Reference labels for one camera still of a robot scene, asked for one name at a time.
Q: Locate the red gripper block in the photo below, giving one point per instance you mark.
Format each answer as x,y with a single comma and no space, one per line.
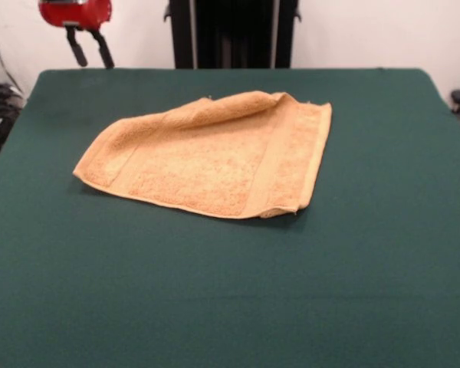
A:
76,13

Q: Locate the tan terry towel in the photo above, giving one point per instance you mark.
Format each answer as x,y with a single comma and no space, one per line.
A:
214,165

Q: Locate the dark green table cloth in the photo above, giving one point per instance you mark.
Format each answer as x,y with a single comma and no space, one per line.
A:
230,287

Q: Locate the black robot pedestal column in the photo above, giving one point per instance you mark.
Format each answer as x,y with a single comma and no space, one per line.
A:
234,34

